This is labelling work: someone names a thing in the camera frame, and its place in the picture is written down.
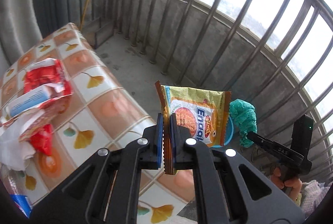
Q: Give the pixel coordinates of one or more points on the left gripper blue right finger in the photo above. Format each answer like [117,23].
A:
[173,139]

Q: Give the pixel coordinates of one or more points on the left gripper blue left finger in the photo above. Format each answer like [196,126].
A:
[159,139]

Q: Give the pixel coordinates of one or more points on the yellow instant noodle packet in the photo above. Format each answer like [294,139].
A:
[204,112]

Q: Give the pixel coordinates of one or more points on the teal plastic bag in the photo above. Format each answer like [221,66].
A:
[243,115]

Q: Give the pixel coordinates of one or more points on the white tissue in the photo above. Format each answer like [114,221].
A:
[15,154]

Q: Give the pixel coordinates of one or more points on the Pepsi plastic bottle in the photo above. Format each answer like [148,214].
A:
[15,189]

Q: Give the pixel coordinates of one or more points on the blue mesh trash bin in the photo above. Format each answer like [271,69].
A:
[228,134]

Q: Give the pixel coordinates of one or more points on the person's right hand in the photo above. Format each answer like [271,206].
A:
[294,183]

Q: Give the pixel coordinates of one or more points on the fuzzy right sleeve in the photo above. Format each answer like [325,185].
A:
[311,195]

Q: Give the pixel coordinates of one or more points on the patterned vinyl tablecloth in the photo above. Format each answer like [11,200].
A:
[99,114]

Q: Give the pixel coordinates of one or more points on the small red snack packet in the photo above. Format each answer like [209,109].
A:
[42,140]

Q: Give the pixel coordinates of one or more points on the white blue cardboard box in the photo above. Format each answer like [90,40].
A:
[28,100]

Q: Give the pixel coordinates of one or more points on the large red white plastic bag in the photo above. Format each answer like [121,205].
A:
[48,72]

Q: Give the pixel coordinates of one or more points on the metal balcony railing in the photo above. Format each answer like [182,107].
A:
[276,54]

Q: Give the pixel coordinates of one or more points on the grey curtain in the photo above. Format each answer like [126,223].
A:
[19,29]

